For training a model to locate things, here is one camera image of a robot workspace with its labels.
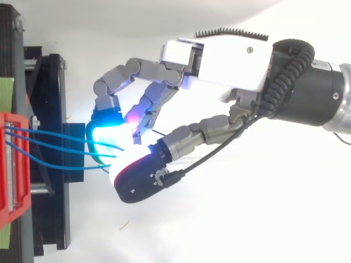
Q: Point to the black stand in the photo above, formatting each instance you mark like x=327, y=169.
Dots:
x=49, y=142

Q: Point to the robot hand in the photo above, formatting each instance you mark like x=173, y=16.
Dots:
x=230, y=63

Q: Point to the red bin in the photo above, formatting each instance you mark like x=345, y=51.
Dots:
x=16, y=167

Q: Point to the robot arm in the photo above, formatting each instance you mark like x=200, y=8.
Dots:
x=315, y=93

